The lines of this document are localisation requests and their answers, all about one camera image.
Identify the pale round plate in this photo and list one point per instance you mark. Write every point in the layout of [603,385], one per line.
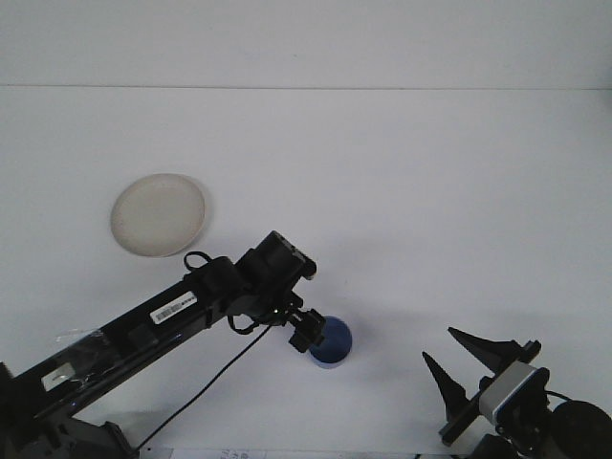
[158,215]

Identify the pale grey camera box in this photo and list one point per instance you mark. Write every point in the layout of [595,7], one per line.
[509,387]
[306,265]

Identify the pale blue cup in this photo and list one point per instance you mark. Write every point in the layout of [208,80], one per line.
[337,342]

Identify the white printed paper sheet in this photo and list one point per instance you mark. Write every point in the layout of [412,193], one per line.
[229,454]

